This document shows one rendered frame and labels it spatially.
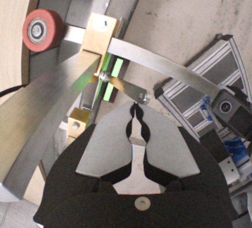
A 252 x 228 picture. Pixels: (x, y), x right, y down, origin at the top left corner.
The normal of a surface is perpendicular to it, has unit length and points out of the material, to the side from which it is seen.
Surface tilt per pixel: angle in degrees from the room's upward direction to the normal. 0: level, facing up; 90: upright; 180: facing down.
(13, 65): 0
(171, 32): 0
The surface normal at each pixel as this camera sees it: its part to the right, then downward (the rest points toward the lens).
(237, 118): -0.54, 0.31
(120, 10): -0.05, 0.53
